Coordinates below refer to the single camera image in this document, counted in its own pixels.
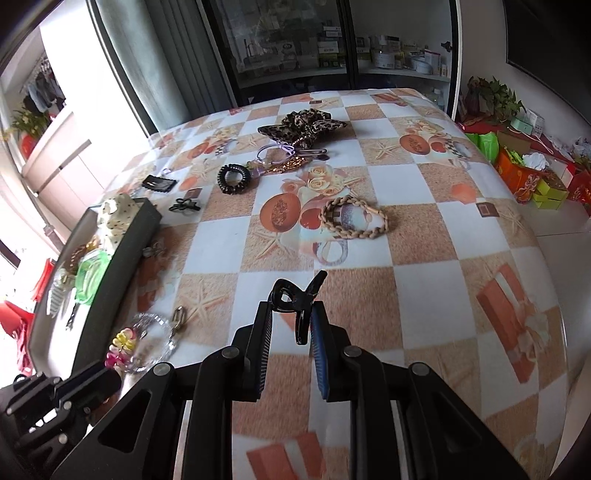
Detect black wall television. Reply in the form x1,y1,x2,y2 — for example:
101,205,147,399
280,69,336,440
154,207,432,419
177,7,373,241
503,0,591,99

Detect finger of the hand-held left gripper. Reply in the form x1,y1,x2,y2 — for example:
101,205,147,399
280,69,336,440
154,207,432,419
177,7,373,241
54,361,123,418
0,375,64,416

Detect black rectangular hair clip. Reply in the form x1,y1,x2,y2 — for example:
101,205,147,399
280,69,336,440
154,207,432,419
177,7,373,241
141,174,177,193

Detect red gift bags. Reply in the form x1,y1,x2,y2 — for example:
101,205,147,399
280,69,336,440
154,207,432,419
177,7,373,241
568,170,591,205

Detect green plastic bag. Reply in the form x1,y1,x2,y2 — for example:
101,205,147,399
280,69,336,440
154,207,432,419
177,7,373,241
466,131,500,163

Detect black spiral hair tie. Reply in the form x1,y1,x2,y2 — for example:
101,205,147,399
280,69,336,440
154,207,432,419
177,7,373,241
218,163,251,195

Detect row of bottles and boxes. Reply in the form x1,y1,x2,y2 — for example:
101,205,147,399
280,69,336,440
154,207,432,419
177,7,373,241
318,27,452,78

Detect red plastic stool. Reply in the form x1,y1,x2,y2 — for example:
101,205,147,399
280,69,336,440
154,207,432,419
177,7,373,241
0,258,52,376

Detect glass door cabinet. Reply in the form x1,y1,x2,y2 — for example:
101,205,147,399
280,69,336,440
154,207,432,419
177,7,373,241
203,0,464,117

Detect plant in red pot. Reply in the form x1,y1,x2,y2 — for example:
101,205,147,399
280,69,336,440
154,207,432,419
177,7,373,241
8,108,50,158

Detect cream polka dot scrunchie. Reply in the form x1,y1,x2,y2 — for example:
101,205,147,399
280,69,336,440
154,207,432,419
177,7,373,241
96,194,140,253

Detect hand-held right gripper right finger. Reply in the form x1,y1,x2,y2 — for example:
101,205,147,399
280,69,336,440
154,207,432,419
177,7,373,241
309,300,529,480

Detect leopard print bow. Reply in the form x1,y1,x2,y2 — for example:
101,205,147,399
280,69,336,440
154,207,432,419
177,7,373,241
257,108,350,151

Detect gold glitter hair clip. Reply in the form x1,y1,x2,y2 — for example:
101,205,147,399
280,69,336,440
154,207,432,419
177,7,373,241
265,155,308,176

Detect hanging clothes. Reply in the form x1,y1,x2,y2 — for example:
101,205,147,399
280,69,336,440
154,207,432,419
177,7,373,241
22,54,66,114

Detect orange gift bag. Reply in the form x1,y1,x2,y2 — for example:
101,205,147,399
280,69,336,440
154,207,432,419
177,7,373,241
495,148,551,205

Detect clear plastic bangle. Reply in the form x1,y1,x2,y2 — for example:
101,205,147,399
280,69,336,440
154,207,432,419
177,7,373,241
313,239,350,267

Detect dark grey tray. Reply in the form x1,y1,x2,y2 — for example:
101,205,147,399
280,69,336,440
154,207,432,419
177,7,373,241
28,196,164,385

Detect grey curtain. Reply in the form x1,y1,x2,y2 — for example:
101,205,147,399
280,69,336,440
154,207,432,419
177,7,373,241
95,0,232,140

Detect beige braided hair tie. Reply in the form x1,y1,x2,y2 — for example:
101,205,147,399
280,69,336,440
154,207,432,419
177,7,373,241
320,195,389,241

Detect yellow-green box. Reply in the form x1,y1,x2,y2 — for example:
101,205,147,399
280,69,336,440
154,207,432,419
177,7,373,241
533,178,570,210

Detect colourful spiral hair ties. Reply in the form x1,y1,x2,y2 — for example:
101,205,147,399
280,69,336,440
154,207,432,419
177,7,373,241
105,328,140,370

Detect black claw hair clip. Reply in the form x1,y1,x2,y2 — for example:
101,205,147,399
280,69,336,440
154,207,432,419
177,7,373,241
270,270,329,346

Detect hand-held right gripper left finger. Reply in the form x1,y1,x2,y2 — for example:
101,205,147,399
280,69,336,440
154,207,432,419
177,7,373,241
48,300,278,480

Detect green potted plant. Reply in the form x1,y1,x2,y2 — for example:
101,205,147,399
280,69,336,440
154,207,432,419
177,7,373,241
465,76,528,124

